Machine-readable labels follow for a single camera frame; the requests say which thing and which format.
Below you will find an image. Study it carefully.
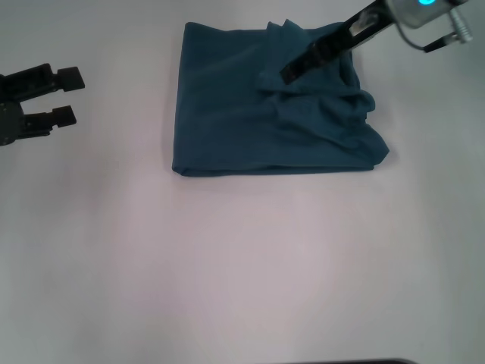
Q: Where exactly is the right gripper cable with plug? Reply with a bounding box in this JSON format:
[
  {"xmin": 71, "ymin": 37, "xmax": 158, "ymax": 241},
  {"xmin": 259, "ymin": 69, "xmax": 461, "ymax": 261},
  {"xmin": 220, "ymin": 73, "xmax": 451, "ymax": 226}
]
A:
[{"xmin": 397, "ymin": 7, "xmax": 474, "ymax": 54}]

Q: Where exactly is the teal t-shirt with pink lettering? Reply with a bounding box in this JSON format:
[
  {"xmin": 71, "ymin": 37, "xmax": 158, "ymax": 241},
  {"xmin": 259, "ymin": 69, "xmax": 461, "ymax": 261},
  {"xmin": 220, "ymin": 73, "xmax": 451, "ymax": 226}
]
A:
[{"xmin": 170, "ymin": 18, "xmax": 391, "ymax": 178}]

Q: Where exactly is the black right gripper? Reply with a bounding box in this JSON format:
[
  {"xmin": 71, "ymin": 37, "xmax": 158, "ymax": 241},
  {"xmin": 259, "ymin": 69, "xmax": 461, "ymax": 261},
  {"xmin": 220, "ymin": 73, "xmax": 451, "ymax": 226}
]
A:
[{"xmin": 279, "ymin": 0, "xmax": 397, "ymax": 85}]

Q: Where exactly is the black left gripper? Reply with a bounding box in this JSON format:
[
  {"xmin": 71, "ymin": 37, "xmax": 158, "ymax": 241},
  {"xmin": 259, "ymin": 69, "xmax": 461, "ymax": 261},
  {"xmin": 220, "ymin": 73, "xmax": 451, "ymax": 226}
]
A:
[{"xmin": 0, "ymin": 63, "xmax": 86, "ymax": 147}]

